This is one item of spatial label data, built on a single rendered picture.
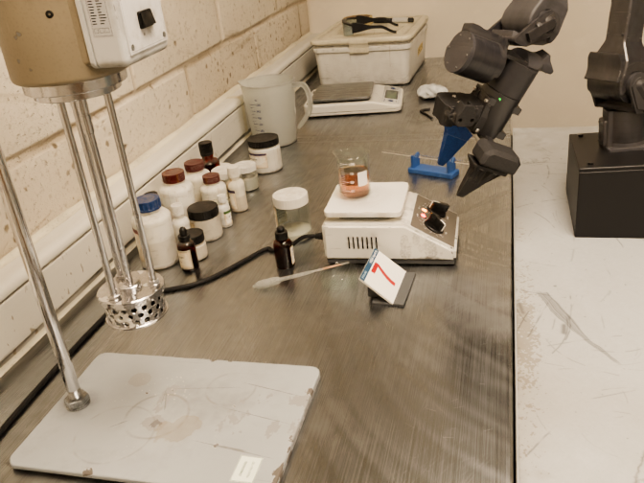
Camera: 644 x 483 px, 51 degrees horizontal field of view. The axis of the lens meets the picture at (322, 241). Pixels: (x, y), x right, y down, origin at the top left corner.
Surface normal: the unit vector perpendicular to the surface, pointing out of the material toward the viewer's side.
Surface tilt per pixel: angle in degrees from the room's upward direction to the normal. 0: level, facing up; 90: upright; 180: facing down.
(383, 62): 93
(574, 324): 0
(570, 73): 90
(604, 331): 0
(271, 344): 0
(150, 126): 90
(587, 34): 90
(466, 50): 65
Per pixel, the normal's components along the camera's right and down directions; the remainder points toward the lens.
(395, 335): -0.11, -0.89
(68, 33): 0.40, 0.37
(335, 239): -0.22, 0.45
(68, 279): 0.96, 0.02
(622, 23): -0.91, 0.12
